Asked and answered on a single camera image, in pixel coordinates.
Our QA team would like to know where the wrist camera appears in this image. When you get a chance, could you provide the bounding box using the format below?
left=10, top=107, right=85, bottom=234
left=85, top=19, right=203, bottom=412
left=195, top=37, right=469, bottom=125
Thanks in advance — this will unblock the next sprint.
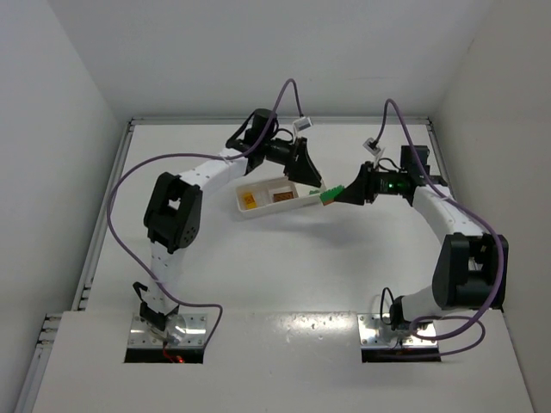
left=292, top=116, right=313, bottom=138
left=362, top=138, right=384, bottom=163

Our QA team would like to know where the metal base plate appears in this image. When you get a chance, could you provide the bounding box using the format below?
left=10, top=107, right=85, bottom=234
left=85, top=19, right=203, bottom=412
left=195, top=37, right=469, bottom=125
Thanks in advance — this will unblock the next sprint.
left=127, top=313, right=207, bottom=350
left=357, top=313, right=438, bottom=350

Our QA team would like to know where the white three-compartment tray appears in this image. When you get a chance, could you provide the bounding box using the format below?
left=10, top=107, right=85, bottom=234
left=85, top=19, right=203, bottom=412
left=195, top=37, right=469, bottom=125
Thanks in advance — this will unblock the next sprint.
left=235, top=176, right=326, bottom=219

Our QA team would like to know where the yellow curved lego brick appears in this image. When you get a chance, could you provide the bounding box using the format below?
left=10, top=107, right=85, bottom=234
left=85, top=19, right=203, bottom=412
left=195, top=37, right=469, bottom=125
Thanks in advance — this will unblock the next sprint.
left=243, top=193, right=257, bottom=210

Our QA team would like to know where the purple cable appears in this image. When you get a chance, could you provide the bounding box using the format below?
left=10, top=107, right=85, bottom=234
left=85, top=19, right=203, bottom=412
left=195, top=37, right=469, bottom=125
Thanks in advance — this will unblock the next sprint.
left=105, top=77, right=303, bottom=350
left=373, top=98, right=505, bottom=357

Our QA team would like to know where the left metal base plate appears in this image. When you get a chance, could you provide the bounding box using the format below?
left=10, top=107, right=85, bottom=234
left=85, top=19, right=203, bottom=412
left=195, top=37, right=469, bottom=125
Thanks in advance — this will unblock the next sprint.
left=127, top=313, right=207, bottom=350

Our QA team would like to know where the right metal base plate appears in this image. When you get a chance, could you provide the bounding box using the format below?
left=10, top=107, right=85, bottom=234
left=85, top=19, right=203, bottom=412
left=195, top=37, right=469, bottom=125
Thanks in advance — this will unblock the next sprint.
left=357, top=313, right=438, bottom=350

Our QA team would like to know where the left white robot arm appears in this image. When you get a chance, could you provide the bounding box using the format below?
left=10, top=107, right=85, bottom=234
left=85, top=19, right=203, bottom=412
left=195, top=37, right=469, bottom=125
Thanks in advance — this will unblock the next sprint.
left=133, top=108, right=322, bottom=332

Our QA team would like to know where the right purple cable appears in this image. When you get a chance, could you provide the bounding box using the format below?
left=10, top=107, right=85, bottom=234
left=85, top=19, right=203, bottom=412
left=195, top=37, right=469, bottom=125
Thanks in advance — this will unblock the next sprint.
left=373, top=98, right=505, bottom=357

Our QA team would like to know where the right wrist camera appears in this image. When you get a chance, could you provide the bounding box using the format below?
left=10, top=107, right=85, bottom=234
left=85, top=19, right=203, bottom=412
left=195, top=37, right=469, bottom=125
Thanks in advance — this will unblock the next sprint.
left=362, top=138, right=384, bottom=163

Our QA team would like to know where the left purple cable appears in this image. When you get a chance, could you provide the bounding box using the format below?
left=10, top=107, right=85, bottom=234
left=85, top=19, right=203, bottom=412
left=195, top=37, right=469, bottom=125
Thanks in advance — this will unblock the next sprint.
left=105, top=77, right=303, bottom=350

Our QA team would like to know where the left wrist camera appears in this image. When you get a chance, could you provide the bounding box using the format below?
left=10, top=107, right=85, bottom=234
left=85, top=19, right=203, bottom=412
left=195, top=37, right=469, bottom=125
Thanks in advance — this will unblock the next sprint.
left=292, top=116, right=313, bottom=138

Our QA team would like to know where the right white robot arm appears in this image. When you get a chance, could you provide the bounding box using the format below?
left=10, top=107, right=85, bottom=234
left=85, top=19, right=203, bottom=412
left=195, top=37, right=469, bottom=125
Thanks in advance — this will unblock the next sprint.
left=334, top=145, right=509, bottom=330

